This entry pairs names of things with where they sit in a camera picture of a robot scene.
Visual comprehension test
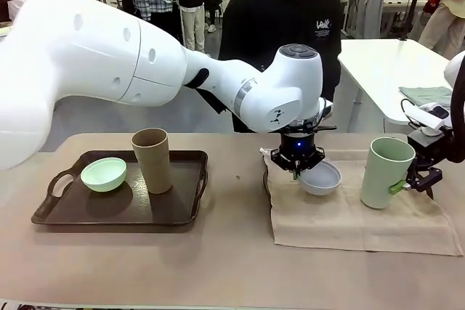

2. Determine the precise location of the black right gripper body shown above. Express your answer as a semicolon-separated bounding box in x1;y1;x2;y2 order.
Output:
406;130;455;168

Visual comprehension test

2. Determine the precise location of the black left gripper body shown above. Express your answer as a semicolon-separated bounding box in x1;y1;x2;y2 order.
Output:
280;130;316;160

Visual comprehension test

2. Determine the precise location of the pale blue-white bowl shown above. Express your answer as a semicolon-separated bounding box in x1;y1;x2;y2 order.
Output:
299;160;342;196

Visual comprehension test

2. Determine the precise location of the tall light green cup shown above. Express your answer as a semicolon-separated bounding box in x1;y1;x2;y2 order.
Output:
360;136;416;210

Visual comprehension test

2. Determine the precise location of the beige cloth mat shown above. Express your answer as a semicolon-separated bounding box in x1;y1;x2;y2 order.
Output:
259;147;464;256

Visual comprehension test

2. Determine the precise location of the tall brown cup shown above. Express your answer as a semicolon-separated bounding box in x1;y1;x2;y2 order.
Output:
131;127;172;195

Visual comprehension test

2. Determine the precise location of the light green bowl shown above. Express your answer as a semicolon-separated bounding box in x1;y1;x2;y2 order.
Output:
80;157;128;193

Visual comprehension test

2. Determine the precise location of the large white table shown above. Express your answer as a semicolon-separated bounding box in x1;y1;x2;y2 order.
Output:
337;39;461;133

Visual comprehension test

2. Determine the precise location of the person in black shirt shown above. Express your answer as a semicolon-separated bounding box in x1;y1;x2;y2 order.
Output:
217;0;342;133

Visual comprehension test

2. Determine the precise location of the bystander in white trousers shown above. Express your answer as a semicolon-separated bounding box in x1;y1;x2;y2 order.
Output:
174;0;208;55

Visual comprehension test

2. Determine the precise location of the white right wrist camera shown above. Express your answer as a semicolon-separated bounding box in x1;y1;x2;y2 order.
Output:
403;101;451;131

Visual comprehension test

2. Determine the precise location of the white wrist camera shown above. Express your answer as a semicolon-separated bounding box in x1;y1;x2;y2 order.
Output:
403;101;451;131
319;98;334;121

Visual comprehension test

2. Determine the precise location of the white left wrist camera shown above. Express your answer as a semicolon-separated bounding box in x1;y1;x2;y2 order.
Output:
319;98;334;121

